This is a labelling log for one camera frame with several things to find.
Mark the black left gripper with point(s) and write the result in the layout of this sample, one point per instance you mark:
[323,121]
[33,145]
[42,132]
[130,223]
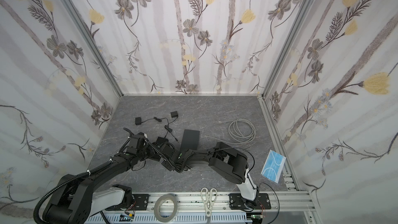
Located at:
[152,149]

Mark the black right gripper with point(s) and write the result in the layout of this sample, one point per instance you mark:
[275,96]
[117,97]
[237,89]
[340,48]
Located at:
[169,160]

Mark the black power adapter with cable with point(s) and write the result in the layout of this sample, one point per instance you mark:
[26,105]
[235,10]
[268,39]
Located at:
[140,121]

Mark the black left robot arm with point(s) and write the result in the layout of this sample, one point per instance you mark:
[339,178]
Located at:
[70,202]

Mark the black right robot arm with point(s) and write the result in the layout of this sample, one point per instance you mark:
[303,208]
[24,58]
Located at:
[228,162]

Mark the clear tape roll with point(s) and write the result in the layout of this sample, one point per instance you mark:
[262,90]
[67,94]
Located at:
[166,208]

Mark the blue face mask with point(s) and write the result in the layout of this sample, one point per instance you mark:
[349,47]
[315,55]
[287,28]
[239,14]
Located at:
[273,166]

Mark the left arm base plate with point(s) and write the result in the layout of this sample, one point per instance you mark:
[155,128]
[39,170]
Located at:
[132,202]

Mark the white handled scissors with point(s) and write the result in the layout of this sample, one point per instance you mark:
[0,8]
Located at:
[209,197]

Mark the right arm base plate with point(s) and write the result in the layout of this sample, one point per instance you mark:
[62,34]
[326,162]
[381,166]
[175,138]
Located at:
[261,202]

